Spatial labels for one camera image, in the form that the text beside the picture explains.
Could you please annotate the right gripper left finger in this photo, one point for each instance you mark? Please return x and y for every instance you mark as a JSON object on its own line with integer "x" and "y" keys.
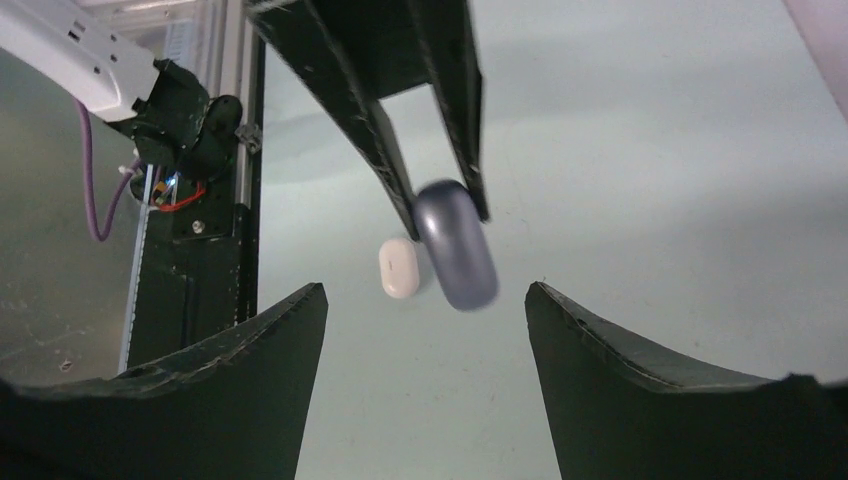
{"x": 232, "y": 406}

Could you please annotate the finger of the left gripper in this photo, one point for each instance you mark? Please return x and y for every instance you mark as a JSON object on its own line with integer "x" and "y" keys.
{"x": 305, "y": 39}
{"x": 445, "y": 35}

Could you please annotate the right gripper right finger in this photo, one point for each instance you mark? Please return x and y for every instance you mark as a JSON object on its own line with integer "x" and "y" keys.
{"x": 620, "y": 406}

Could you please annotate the purple earbud charging case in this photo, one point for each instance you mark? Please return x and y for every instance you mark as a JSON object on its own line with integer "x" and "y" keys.
{"x": 451, "y": 230}

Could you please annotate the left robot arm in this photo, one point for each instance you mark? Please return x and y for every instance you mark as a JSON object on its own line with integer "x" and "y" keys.
{"x": 112, "y": 76}

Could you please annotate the white earbud charging case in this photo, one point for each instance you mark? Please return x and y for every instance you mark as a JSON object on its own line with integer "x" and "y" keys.
{"x": 399, "y": 268}

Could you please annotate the left controller board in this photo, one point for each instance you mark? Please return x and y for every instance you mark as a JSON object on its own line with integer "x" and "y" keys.
{"x": 164, "y": 189}

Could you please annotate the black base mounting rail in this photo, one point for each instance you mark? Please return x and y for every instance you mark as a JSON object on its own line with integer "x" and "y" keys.
{"x": 196, "y": 266}

